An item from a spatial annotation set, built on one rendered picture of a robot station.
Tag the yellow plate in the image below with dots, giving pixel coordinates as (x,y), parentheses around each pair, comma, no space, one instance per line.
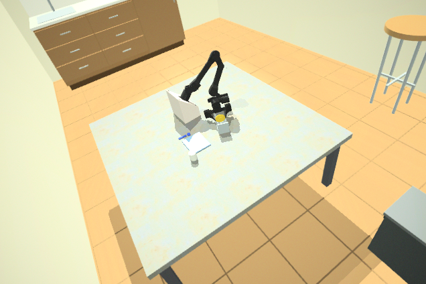
(220,118)

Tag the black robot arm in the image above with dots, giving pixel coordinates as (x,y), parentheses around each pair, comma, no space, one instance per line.
(213,90)

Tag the white cylinder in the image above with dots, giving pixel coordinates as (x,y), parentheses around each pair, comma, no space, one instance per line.
(192,155)

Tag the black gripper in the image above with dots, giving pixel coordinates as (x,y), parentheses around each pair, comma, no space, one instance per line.
(209,113)

